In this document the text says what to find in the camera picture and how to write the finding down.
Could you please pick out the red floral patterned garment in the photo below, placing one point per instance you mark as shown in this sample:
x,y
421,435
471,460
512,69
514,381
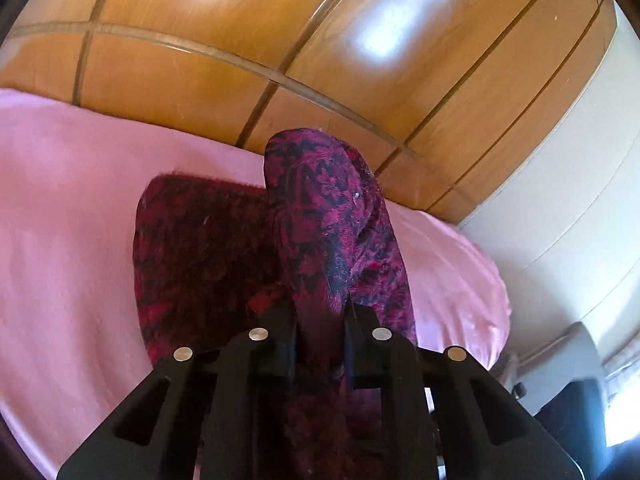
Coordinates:
x,y
325,220

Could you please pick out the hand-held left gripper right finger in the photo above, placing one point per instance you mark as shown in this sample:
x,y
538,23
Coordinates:
x,y
353,347

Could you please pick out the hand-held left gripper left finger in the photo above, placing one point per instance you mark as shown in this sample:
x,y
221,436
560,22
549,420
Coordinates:
x,y
284,345

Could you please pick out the grey furniture piece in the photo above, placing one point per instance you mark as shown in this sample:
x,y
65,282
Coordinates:
x,y
560,365

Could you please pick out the dark object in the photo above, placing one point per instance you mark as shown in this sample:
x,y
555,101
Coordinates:
x,y
575,420

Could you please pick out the pink bed sheet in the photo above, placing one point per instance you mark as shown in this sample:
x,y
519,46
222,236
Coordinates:
x,y
70,240

